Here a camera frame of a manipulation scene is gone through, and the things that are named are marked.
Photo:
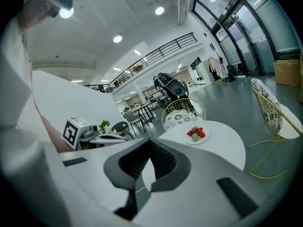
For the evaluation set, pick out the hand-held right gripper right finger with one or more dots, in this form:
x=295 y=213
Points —
x=201 y=174

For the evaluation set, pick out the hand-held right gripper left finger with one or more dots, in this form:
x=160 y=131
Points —
x=99 y=174

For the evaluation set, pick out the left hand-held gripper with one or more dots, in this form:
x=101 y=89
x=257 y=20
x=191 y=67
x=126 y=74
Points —
x=71 y=132

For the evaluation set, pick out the white plate with strawberries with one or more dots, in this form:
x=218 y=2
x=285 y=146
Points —
x=206 y=137

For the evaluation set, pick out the person's left forearm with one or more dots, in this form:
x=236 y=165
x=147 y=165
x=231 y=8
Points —
x=56 y=136

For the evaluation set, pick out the green leafy plant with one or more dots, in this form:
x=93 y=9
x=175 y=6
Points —
x=104 y=125

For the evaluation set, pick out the black round chair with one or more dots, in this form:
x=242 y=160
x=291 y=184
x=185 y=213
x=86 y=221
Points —
x=119 y=129

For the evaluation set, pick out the grey padded chair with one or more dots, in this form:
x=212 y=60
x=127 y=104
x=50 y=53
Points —
x=133 y=119

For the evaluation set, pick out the round white table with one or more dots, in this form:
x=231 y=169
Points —
x=225 y=145

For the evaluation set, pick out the black dining table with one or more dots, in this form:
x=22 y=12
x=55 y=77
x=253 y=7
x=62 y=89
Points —
x=144 y=109

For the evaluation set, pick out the black balcony railing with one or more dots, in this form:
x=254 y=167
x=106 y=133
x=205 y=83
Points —
x=154 y=55

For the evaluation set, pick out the person's white shirt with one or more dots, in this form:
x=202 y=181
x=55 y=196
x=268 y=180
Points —
x=14 y=91

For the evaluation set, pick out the clothes rack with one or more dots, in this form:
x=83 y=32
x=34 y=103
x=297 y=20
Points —
x=216 y=67

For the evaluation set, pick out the person's head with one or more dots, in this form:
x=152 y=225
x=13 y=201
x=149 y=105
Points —
x=38 y=6

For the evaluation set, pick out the glass door wall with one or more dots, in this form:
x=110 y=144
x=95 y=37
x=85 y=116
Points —
x=248 y=27

